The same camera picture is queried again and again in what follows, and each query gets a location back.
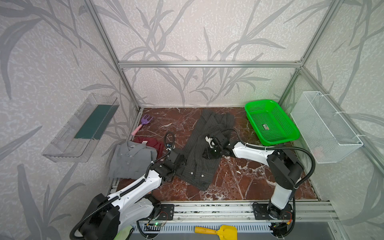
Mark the dark grey striped shirt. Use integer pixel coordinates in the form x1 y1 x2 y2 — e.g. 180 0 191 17
176 110 235 191

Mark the green plastic basket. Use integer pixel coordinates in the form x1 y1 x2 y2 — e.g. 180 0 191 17
245 100 300 147

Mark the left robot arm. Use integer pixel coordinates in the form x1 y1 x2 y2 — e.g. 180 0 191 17
70 149 186 240

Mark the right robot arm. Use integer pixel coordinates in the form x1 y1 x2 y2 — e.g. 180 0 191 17
203 131 308 220

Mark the maroon folded shirt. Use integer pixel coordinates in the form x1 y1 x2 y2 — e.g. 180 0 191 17
133 136 165 159

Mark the light grey folded shirt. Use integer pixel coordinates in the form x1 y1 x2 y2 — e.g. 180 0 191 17
108 141 158 180

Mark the purple pink toy rake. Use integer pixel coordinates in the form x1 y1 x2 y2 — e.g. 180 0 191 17
131 115 154 136

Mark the yellow toy shovel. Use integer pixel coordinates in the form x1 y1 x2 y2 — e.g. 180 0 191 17
195 225 238 240

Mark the black green work glove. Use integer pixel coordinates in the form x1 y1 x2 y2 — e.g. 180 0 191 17
114 225 134 240

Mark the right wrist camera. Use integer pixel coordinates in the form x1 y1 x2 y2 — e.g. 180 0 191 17
205 136 216 149

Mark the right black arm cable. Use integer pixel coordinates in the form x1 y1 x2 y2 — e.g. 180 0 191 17
221 128 316 232

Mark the clear plastic wall bin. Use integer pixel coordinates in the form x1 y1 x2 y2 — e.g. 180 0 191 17
42 94 120 163

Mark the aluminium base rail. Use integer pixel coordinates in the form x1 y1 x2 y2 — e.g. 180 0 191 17
104 200 340 224

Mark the white wire mesh basket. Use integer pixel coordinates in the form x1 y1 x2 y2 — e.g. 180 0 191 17
291 91 364 164

